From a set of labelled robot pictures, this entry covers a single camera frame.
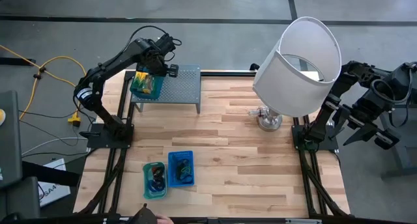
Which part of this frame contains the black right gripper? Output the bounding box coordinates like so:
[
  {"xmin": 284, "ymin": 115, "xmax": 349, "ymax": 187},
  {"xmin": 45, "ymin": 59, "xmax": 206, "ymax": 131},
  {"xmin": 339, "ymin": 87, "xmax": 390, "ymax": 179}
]
[{"xmin": 325, "ymin": 94, "xmax": 401, "ymax": 150}]

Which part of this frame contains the green yellow staple box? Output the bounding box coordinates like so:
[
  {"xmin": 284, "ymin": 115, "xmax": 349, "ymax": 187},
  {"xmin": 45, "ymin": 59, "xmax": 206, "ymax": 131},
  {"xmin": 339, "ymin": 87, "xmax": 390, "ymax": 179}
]
[
  {"xmin": 145, "ymin": 76, "xmax": 156, "ymax": 94},
  {"xmin": 134, "ymin": 71, "xmax": 147, "ymax": 91},
  {"xmin": 140, "ymin": 74, "xmax": 151, "ymax": 93}
]

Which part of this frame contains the dark teal plastic tub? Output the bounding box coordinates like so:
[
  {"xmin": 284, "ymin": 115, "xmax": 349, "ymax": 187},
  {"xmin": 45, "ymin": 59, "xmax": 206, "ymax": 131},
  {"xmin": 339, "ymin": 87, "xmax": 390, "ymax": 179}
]
[{"xmin": 129, "ymin": 70, "xmax": 165, "ymax": 100}]

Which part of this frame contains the wide black rubber band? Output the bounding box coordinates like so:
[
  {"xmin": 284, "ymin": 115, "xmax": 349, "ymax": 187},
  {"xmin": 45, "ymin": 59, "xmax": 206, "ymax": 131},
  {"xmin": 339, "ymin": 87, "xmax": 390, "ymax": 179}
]
[{"xmin": 174, "ymin": 158, "xmax": 194, "ymax": 185}]

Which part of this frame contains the blue slotted plastic basket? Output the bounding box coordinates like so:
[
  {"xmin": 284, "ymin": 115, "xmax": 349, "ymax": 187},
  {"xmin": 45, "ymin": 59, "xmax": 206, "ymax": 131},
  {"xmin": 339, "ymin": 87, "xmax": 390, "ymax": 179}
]
[{"xmin": 167, "ymin": 150, "xmax": 195, "ymax": 188}]

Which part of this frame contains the light teal plastic bin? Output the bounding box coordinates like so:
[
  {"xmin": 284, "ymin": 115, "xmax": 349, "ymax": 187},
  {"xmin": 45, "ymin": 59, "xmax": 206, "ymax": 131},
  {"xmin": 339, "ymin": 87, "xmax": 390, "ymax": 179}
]
[{"xmin": 142, "ymin": 161, "xmax": 168, "ymax": 201}]

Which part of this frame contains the grey perforated metal riser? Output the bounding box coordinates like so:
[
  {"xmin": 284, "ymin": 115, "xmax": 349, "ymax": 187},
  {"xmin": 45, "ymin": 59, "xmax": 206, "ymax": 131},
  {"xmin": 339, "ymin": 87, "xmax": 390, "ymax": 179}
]
[{"xmin": 131, "ymin": 63, "xmax": 202, "ymax": 115}]

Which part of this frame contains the silver lamp white shade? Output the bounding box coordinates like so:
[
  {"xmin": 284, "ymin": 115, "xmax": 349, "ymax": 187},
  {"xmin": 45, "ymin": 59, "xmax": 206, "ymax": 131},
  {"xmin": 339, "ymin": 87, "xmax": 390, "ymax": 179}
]
[{"xmin": 248, "ymin": 16, "xmax": 343, "ymax": 132}]

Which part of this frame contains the person's hand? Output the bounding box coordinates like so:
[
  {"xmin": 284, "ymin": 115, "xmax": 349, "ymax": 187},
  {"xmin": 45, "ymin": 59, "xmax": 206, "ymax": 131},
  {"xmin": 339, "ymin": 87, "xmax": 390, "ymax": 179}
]
[{"xmin": 155, "ymin": 214, "xmax": 175, "ymax": 224}]

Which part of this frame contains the dark grey monitor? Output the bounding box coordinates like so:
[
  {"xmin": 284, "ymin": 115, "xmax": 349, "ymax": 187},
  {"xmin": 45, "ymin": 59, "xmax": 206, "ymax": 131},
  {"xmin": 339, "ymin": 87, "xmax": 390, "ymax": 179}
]
[{"xmin": 0, "ymin": 90, "xmax": 23, "ymax": 189}]

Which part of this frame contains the white cardboard box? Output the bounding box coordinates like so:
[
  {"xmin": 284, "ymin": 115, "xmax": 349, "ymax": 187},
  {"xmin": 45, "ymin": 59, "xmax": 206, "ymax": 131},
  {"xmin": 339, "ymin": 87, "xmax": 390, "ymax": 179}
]
[{"xmin": 36, "ymin": 157, "xmax": 72, "ymax": 208}]

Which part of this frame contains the black aluminium rig frame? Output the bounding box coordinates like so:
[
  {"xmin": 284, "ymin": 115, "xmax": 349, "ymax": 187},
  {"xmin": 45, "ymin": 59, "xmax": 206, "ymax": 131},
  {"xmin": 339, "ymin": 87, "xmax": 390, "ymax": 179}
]
[{"xmin": 73, "ymin": 69, "xmax": 352, "ymax": 224}]

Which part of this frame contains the clear lamp cord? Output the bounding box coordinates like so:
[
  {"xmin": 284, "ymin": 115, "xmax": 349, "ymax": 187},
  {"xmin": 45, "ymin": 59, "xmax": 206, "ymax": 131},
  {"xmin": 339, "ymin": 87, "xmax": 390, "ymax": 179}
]
[{"xmin": 247, "ymin": 107, "xmax": 265, "ymax": 119}]

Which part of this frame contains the yellow extension cable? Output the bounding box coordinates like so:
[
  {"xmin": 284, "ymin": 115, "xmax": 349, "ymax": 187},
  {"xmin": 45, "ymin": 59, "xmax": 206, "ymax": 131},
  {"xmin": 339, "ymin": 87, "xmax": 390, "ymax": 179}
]
[{"xmin": 0, "ymin": 44, "xmax": 89, "ymax": 128}]

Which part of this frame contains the white cable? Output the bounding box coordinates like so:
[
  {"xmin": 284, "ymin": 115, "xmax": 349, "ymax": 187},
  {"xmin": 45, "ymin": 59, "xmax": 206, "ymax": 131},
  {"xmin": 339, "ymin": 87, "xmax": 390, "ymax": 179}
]
[{"xmin": 20, "ymin": 136, "xmax": 90, "ymax": 157}]

